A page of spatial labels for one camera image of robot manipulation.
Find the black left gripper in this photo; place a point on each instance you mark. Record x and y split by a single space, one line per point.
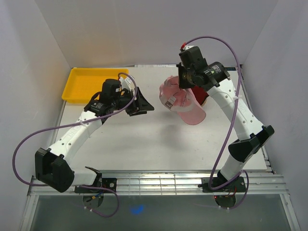
140 106

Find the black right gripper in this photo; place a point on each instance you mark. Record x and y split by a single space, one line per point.
182 85

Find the red cap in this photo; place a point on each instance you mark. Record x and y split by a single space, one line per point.
200 95

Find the pink cap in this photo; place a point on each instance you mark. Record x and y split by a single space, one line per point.
181 101

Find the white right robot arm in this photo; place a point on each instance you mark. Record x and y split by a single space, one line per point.
215 80

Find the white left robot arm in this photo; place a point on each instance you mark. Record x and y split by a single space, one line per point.
52 165

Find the yellow plastic tray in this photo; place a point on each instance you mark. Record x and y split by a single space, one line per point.
83 83

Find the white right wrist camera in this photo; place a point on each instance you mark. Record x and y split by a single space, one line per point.
185 47

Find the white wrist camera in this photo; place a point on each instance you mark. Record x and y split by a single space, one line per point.
185 47
126 81

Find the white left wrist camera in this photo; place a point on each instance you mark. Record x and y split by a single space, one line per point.
126 81

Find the aluminium frame rail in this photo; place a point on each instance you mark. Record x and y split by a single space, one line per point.
164 202

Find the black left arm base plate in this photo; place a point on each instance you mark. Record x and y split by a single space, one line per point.
109 183

